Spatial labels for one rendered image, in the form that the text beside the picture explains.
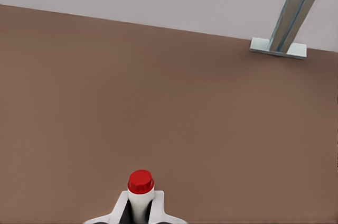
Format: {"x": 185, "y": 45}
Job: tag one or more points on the silver post foot plate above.
{"x": 298, "y": 49}

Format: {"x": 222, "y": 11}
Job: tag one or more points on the silver frame post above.
{"x": 297, "y": 10}

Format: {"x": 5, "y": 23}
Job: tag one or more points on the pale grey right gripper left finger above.
{"x": 118, "y": 208}

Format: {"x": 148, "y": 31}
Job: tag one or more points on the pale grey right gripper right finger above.
{"x": 158, "y": 208}

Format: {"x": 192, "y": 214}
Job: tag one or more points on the white bottle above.
{"x": 139, "y": 205}

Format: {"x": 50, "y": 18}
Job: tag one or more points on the red bottle cap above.
{"x": 140, "y": 179}

